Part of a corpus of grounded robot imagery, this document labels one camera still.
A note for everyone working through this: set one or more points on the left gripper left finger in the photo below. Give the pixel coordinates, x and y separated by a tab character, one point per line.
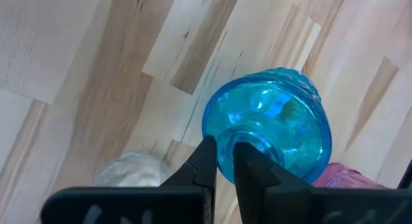
180	201

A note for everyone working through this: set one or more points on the clear squat ribbed glass vase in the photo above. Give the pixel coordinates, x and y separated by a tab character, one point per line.
128	172

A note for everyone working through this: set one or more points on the purple round ribbed glass vase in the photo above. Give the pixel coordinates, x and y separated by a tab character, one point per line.
344	179

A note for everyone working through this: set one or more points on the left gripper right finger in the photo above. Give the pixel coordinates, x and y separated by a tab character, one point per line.
289	204

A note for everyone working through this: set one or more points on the blue squat embossed glass vase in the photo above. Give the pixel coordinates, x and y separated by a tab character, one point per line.
273	121

